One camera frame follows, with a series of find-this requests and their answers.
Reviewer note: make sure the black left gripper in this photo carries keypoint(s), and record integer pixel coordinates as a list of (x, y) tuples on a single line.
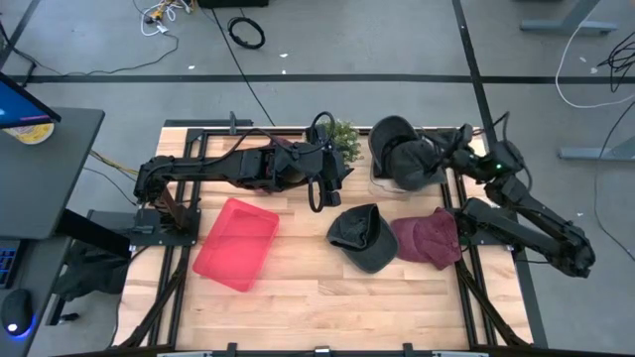
[(330, 168)]

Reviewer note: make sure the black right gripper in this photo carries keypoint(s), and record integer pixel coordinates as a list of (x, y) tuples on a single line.
[(456, 149)]

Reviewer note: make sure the clear plastic bin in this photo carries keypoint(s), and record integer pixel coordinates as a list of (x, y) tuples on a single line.
[(379, 186)]

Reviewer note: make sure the maroon baseball cap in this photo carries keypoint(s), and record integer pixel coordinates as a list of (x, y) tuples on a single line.
[(282, 143), (426, 230)]

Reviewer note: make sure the red plastic bin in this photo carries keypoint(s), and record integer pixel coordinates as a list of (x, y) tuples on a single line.
[(235, 245)]

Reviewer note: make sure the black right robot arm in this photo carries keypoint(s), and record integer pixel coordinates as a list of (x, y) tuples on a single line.
[(516, 196)]

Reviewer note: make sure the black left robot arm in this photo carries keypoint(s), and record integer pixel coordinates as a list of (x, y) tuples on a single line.
[(218, 166)]

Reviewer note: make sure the small green potted plant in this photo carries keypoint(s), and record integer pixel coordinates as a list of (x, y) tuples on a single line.
[(347, 141)]

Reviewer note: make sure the grey desk foot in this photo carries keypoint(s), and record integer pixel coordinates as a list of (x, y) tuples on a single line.
[(565, 26), (595, 153)]

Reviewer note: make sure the black floor box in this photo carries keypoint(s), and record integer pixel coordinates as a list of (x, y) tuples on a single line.
[(233, 3)]

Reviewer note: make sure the black cloth bag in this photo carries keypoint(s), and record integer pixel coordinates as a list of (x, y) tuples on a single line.
[(89, 277)]

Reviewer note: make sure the dark grey desk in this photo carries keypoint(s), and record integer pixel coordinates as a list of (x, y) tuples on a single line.
[(44, 173)]

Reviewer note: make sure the yellow round bowl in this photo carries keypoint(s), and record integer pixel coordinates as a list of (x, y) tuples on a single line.
[(32, 135)]

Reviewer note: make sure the computer monitor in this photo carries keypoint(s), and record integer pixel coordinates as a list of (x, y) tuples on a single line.
[(20, 106)]

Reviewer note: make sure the black keyboard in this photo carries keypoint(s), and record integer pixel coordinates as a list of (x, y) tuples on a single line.
[(6, 263)]

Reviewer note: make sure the black computer mouse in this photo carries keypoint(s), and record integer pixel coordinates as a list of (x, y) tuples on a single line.
[(16, 310)]

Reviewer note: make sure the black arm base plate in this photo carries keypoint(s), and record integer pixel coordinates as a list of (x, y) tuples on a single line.
[(124, 233), (488, 240)]

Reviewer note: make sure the black aluminium frame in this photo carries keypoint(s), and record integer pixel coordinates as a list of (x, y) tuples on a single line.
[(218, 132)]

